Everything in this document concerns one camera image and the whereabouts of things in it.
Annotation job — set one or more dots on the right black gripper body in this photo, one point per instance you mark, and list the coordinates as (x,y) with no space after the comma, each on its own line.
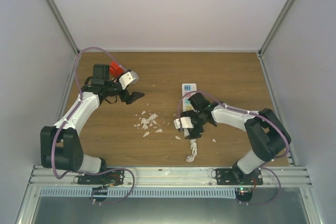
(195,133)

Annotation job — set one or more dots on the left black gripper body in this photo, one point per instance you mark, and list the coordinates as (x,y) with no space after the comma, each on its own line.
(124,97)

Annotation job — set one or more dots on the red cube plug adapter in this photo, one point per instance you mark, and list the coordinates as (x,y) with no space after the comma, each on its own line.
(116,69)

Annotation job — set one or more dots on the white power strip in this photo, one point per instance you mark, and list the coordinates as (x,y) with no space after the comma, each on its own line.
(187,88)

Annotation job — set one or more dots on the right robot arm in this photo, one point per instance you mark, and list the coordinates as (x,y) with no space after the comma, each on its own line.
(267,136)

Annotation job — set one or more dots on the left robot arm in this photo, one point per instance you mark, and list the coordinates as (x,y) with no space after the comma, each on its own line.
(60,147)

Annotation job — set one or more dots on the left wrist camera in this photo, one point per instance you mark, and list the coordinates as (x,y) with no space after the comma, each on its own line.
(128,78)

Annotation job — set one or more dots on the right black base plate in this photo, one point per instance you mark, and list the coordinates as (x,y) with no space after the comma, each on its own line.
(225,176)

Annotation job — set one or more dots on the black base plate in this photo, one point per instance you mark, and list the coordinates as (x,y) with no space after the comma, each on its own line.
(225,176)
(110,179)

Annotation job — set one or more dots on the aluminium front rail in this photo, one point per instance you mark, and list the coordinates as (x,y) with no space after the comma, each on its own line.
(180,177)

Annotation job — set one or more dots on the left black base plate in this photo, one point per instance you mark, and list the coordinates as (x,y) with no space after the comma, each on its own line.
(110,179)

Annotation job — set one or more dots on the slotted cable duct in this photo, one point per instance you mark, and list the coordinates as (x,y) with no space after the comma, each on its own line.
(141,192)

